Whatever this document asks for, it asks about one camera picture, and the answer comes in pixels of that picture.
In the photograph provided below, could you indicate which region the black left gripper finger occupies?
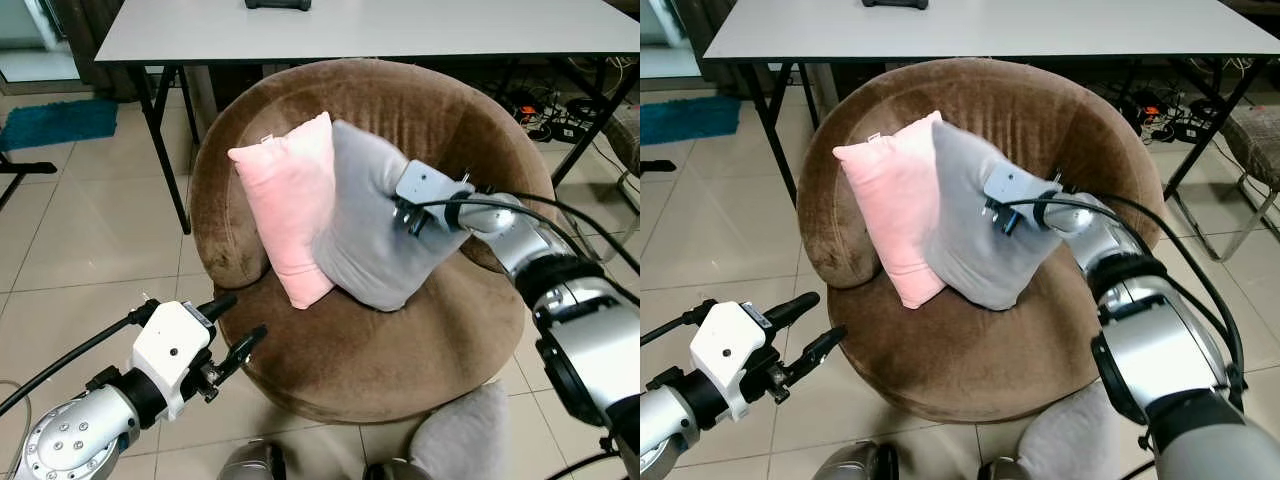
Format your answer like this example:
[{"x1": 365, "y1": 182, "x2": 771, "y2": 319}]
[
  {"x1": 790, "y1": 326, "x2": 847, "y2": 386},
  {"x1": 195, "y1": 293, "x2": 240, "y2": 324},
  {"x1": 218, "y1": 325, "x2": 269, "y2": 386},
  {"x1": 765, "y1": 291, "x2": 821, "y2": 329}
]

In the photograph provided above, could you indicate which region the grey pillow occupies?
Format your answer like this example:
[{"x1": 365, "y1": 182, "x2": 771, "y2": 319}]
[
  {"x1": 410, "y1": 380, "x2": 513, "y2": 480},
  {"x1": 312, "y1": 120, "x2": 473, "y2": 312},
  {"x1": 920, "y1": 121, "x2": 1066, "y2": 311},
  {"x1": 1015, "y1": 380, "x2": 1151, "y2": 480}
]

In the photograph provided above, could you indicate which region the pink pillow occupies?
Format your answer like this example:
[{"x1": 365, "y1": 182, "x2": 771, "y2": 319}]
[
  {"x1": 228, "y1": 112, "x2": 341, "y2": 310},
  {"x1": 832, "y1": 111, "x2": 946, "y2": 309}
]

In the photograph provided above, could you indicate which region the brown plush round sofa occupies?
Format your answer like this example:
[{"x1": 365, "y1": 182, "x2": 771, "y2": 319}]
[
  {"x1": 797, "y1": 57, "x2": 1166, "y2": 423},
  {"x1": 190, "y1": 58, "x2": 561, "y2": 424}
]

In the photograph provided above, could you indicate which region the silver left robot leg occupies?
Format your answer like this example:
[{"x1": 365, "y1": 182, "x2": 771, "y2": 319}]
[
  {"x1": 812, "y1": 440, "x2": 899, "y2": 480},
  {"x1": 218, "y1": 440, "x2": 288, "y2": 480}
]

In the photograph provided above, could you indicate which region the white table with black legs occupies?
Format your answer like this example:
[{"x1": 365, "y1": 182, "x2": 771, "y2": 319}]
[
  {"x1": 95, "y1": 0, "x2": 641, "y2": 236},
  {"x1": 703, "y1": 0, "x2": 1280, "y2": 206}
]

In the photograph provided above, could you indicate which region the teal shaggy rug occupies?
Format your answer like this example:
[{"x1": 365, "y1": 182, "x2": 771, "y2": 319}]
[
  {"x1": 640, "y1": 95, "x2": 743, "y2": 147},
  {"x1": 0, "y1": 98, "x2": 119, "y2": 152}
]

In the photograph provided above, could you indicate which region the dark brown curtain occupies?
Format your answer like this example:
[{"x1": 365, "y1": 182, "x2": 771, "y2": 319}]
[
  {"x1": 45, "y1": 0, "x2": 126, "y2": 101},
  {"x1": 672, "y1": 0, "x2": 741, "y2": 99}
]

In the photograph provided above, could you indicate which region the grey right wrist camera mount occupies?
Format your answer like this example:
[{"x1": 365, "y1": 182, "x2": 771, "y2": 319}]
[
  {"x1": 394, "y1": 160, "x2": 477, "y2": 229},
  {"x1": 983, "y1": 163, "x2": 1063, "y2": 226}
]

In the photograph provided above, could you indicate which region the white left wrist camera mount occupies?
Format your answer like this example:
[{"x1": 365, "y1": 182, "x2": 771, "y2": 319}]
[
  {"x1": 690, "y1": 302, "x2": 769, "y2": 422},
  {"x1": 132, "y1": 300, "x2": 214, "y2": 422}
]

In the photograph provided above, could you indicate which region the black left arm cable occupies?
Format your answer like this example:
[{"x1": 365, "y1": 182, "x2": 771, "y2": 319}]
[
  {"x1": 640, "y1": 305, "x2": 713, "y2": 346},
  {"x1": 0, "y1": 310, "x2": 161, "y2": 418}
]

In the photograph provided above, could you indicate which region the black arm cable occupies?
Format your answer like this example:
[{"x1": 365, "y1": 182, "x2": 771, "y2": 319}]
[
  {"x1": 1008, "y1": 190, "x2": 1251, "y2": 406},
  {"x1": 415, "y1": 193, "x2": 641, "y2": 276},
  {"x1": 0, "y1": 310, "x2": 161, "y2": 418},
  {"x1": 640, "y1": 305, "x2": 713, "y2": 346}
]

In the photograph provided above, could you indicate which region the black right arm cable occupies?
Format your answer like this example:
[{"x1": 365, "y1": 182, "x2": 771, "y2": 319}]
[
  {"x1": 1008, "y1": 190, "x2": 1251, "y2": 406},
  {"x1": 415, "y1": 193, "x2": 641, "y2": 276}
]

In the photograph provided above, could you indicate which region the black cable tangle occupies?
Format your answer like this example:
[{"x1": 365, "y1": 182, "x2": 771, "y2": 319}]
[
  {"x1": 1120, "y1": 85, "x2": 1226, "y2": 143},
  {"x1": 500, "y1": 85, "x2": 606, "y2": 143}
]

